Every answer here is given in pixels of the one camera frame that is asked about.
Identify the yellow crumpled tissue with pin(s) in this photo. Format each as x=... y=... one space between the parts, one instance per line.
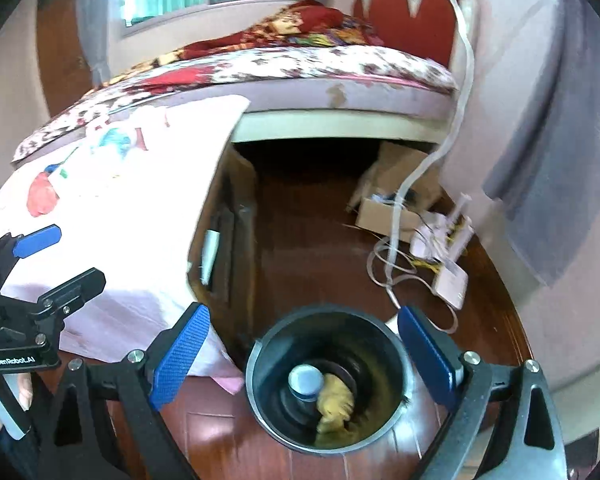
x=336 y=402

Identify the white bed frame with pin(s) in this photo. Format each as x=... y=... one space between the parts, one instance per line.
x=330 y=125

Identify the printed white plastic bag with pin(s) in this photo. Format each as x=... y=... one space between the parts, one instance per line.
x=111 y=146

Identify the white power adapter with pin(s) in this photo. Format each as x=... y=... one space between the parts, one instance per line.
x=452 y=285

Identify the small white cup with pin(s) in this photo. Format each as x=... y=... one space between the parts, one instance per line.
x=305 y=380

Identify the brown wooden door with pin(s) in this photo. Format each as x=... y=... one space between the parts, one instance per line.
x=60 y=60

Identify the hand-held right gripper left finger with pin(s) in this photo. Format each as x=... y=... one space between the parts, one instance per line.
x=180 y=355

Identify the floral bed sheet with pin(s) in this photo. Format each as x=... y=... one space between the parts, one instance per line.
x=300 y=62

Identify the large cardboard box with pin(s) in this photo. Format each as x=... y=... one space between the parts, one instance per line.
x=405 y=165

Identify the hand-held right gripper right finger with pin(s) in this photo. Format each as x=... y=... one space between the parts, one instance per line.
x=425 y=355

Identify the brown wooden table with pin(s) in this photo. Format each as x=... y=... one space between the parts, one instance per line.
x=237 y=265

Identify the small cardboard box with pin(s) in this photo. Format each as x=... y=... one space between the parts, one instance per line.
x=380 y=217

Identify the grey curtain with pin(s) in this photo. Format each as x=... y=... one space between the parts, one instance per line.
x=94 y=15

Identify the red heart-shaped headboard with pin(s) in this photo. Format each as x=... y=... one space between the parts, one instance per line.
x=405 y=10

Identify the red patterned blanket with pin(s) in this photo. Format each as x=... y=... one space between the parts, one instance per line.
x=280 y=25

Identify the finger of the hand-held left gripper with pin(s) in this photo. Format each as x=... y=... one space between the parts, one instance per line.
x=75 y=287
x=36 y=241

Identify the person's left hand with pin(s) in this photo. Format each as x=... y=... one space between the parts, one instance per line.
x=25 y=392

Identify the pink table cloth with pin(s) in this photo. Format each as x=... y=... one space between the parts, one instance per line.
x=120 y=265

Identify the dark grey trash bin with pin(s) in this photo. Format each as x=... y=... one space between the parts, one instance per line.
x=375 y=355

